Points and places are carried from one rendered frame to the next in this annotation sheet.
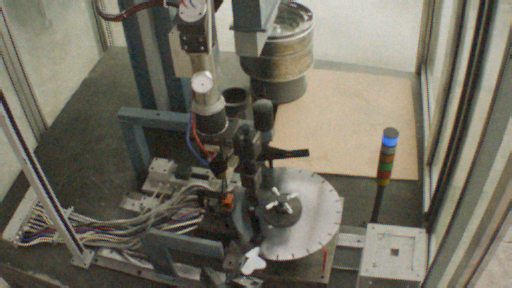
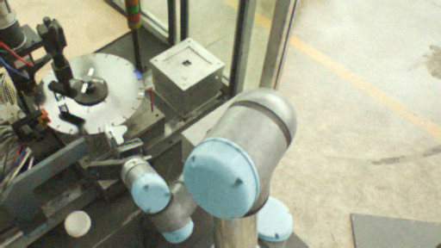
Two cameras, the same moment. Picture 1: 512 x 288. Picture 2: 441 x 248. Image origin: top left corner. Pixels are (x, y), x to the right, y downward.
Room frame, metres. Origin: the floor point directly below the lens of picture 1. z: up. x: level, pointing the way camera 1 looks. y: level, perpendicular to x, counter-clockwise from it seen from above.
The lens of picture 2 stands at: (0.14, 0.52, 1.90)
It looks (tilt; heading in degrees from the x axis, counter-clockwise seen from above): 50 degrees down; 307
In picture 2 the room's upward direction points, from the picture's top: 4 degrees counter-clockwise
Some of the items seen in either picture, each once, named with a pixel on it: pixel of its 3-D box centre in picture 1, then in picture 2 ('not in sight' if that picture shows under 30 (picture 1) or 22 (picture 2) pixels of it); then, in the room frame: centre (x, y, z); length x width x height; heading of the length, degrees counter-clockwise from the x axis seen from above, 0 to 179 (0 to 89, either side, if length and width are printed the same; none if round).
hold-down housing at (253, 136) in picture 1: (248, 157); (56, 50); (0.84, 0.02, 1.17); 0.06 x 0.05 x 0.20; 64
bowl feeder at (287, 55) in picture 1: (276, 53); not in sight; (1.63, -0.11, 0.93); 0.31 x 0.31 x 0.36
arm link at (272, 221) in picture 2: not in sight; (263, 228); (0.22, 0.04, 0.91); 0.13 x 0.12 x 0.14; 88
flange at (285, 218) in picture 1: (282, 207); (89, 88); (0.84, -0.06, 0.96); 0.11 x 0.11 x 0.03
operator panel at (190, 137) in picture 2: not in sight; (226, 134); (0.45, -0.22, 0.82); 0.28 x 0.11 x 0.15; 73
